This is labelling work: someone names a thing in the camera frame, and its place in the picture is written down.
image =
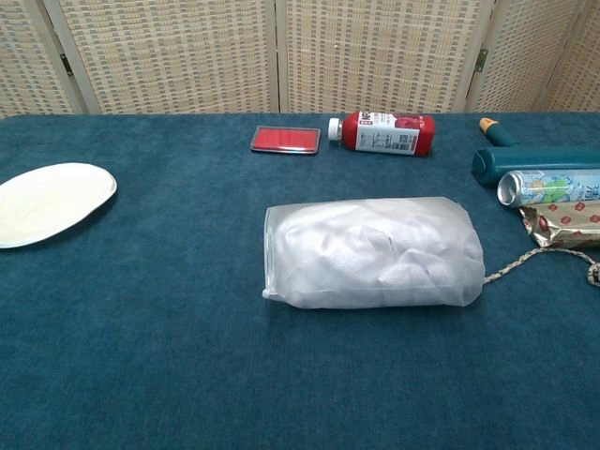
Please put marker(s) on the translucent plastic bag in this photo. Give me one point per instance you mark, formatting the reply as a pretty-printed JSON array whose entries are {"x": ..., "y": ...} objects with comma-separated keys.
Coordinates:
[{"x": 290, "y": 281}]

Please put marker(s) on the light blue drink can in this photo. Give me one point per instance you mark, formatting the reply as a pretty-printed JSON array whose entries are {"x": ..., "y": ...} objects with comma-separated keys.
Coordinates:
[{"x": 548, "y": 187}]

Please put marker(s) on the teal blue tablecloth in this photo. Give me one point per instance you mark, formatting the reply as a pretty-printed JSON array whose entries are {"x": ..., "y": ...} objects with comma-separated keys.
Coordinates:
[{"x": 187, "y": 328}]

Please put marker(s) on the red stamp pad case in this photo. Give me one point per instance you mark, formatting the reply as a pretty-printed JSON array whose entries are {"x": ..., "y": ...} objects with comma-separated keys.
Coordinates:
[{"x": 286, "y": 139}]

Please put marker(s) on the white round plate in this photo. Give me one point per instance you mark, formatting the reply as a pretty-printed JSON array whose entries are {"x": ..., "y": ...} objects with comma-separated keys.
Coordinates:
[{"x": 47, "y": 201}]

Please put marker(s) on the red juice bottle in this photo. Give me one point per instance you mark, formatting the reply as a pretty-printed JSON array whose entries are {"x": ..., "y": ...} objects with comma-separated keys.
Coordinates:
[{"x": 389, "y": 133}]

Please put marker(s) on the gold foil snack package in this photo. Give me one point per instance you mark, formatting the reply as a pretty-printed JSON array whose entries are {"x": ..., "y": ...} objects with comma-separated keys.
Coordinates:
[{"x": 567, "y": 229}]

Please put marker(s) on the woven folding screen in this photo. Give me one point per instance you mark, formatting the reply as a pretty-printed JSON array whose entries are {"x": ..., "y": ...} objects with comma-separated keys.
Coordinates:
[{"x": 187, "y": 51}]

